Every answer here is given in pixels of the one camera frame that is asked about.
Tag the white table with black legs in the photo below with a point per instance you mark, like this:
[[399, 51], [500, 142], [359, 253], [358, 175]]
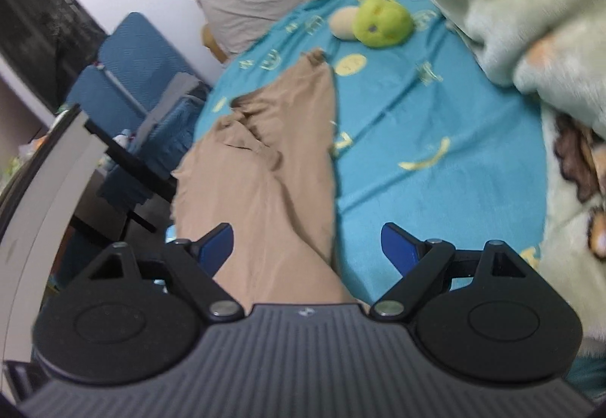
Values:
[[42, 209]]

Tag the tan printed garment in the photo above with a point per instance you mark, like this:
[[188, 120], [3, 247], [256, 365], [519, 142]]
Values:
[[265, 190]]

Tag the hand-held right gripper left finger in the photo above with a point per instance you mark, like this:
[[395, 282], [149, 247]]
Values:
[[218, 248]]

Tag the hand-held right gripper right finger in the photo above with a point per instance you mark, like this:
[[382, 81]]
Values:
[[397, 248]]

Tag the grey seat cushion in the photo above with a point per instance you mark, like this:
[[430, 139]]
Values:
[[165, 105]]

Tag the teal patterned bed sheet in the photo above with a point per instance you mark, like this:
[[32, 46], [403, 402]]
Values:
[[426, 115]]

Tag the blue covered chair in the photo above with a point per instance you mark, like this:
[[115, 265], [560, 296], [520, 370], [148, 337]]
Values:
[[142, 48], [94, 100]]

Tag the green and beige plush toy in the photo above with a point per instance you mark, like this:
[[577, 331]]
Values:
[[383, 20]]

